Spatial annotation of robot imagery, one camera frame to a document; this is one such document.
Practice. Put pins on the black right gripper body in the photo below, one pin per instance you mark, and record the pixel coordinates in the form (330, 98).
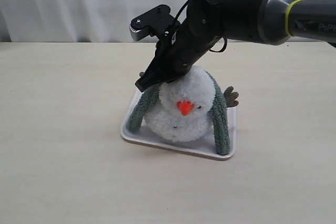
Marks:
(176, 59)

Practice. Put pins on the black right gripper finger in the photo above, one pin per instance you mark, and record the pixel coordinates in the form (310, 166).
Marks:
(137, 83)
(148, 82)

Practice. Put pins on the dark green fuzzy fabric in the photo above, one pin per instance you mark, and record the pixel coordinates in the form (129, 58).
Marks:
(136, 118)

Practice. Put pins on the white plastic tray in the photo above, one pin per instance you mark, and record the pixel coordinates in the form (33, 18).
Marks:
(203, 147)

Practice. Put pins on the white plush snowman toy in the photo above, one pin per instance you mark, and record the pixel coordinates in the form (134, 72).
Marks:
(185, 110)

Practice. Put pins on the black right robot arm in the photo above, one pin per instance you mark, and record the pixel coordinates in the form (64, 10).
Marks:
(270, 22)

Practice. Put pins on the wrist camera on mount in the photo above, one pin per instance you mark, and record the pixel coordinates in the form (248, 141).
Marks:
(156, 22)

